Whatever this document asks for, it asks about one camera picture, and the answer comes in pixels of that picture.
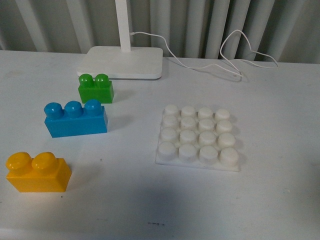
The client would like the white lamp cable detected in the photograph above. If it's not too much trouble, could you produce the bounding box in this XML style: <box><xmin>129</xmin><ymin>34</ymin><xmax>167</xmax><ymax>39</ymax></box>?
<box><xmin>129</xmin><ymin>29</ymin><xmax>280</xmax><ymax>78</ymax></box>

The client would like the blue three-stud block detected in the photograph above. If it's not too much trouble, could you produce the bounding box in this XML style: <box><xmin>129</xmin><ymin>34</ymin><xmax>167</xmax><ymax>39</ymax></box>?
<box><xmin>44</xmin><ymin>99</ymin><xmax>108</xmax><ymax>138</ymax></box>

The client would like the white studded base plate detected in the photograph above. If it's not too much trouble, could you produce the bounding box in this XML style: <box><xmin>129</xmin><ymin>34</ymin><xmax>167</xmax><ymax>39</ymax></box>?
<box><xmin>155</xmin><ymin>104</ymin><xmax>240</xmax><ymax>172</ymax></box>

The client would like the green two-stud block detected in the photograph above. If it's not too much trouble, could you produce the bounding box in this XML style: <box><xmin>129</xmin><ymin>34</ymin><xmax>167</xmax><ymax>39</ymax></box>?
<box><xmin>78</xmin><ymin>73</ymin><xmax>114</xmax><ymax>104</ymax></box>

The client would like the yellow two-stud block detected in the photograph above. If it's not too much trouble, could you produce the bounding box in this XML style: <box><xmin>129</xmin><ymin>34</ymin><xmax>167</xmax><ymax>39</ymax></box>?
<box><xmin>6</xmin><ymin>152</ymin><xmax>72</xmax><ymax>193</ymax></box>

